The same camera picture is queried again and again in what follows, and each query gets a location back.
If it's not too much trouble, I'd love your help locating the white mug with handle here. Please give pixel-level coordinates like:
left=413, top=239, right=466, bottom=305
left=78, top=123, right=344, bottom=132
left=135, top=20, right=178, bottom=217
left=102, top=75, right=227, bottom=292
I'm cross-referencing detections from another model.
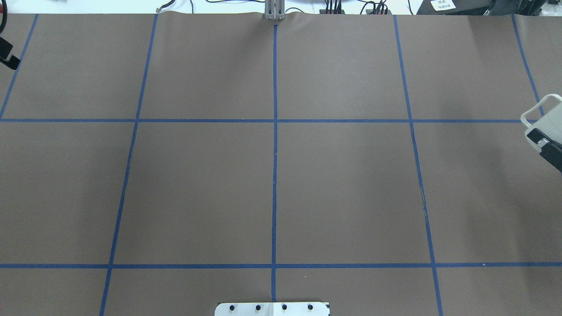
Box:
left=520, top=94, right=562, bottom=152

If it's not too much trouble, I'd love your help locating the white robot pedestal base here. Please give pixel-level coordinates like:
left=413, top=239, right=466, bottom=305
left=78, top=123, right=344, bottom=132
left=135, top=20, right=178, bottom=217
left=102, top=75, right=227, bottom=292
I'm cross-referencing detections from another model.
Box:
left=214, top=302, right=331, bottom=316

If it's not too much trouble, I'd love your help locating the black box with label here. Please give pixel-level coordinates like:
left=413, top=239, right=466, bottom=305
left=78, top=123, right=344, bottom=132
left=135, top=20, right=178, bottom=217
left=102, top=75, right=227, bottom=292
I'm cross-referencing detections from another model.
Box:
left=415, top=0, right=494, bottom=15

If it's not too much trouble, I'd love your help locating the aluminium frame post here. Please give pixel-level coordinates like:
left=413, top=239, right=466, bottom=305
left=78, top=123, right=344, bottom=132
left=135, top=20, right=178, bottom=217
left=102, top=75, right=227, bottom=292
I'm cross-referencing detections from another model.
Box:
left=263, top=0, right=286, bottom=21

